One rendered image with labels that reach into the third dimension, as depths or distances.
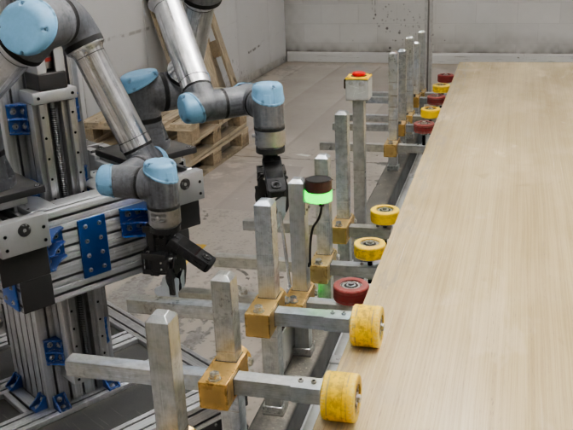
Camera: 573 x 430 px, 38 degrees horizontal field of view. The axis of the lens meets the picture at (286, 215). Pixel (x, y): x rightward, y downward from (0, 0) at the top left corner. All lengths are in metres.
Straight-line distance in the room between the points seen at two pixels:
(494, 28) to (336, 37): 1.83
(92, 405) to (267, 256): 1.34
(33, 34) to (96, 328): 1.12
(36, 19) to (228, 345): 0.85
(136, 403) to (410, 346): 1.37
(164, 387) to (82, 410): 1.63
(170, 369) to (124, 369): 0.32
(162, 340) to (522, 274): 1.02
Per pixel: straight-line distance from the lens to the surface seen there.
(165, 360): 1.16
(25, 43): 1.89
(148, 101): 2.45
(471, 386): 1.50
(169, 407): 1.20
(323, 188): 1.79
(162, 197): 1.86
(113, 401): 2.82
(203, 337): 3.58
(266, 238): 1.59
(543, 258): 2.03
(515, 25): 9.70
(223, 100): 2.00
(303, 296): 1.87
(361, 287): 1.82
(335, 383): 1.35
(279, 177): 1.95
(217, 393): 1.38
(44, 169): 2.45
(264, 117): 1.95
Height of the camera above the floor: 1.68
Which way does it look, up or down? 20 degrees down
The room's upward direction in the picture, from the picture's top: 3 degrees counter-clockwise
